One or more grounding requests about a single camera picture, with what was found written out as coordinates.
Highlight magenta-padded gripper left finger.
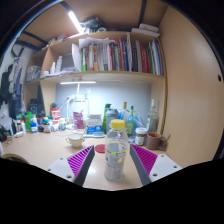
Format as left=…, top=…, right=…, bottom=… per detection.
left=46, top=144, right=96, bottom=187

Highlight red and white tub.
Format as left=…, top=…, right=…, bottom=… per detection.
left=50, top=107, right=62, bottom=123

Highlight green blue-capped bottle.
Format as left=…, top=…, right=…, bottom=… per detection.
left=126, top=105, right=136, bottom=137

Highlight flat round red coaster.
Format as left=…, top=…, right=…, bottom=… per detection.
left=94, top=143, right=107, bottom=154

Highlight clear yellow-capped drink bottle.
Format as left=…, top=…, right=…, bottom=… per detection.
left=103, top=118, right=130, bottom=183

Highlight blue and white small bottle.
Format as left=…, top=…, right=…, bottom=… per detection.
left=30, top=114, right=39, bottom=135

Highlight dark hanging clothes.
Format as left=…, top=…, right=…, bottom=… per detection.
left=0, top=62, right=25, bottom=118

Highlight wooden shelf unit with books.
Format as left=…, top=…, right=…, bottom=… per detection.
left=22, top=23, right=167, bottom=85

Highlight tall clear glass bottle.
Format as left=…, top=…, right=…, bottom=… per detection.
left=146, top=98, right=161, bottom=134

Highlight brown ceramic mug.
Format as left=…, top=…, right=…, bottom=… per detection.
left=145, top=131, right=167, bottom=151

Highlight grey shaker bottle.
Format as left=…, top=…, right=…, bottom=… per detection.
left=104, top=107, right=120, bottom=135

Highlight blue and white box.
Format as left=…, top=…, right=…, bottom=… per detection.
left=85, top=113, right=104, bottom=136

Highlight green plastic container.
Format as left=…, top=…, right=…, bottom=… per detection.
left=23, top=111, right=34, bottom=133

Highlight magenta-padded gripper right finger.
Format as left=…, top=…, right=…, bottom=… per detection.
left=129, top=143, right=183, bottom=187

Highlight tall green bottle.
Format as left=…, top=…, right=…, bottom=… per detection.
left=101, top=102, right=112, bottom=134

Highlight long ceiling light strip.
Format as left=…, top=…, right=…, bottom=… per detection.
left=67, top=10, right=85, bottom=35

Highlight white-lidded brown spread jar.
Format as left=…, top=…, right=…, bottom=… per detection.
left=134, top=126, right=149, bottom=147

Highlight magenta pouch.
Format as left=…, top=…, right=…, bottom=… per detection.
left=72, top=111, right=85, bottom=131

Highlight under-shelf light strip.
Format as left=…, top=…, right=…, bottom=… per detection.
left=59, top=80, right=98, bottom=86

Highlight cream ceramic cup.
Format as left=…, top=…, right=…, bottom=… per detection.
left=65, top=132, right=86, bottom=149

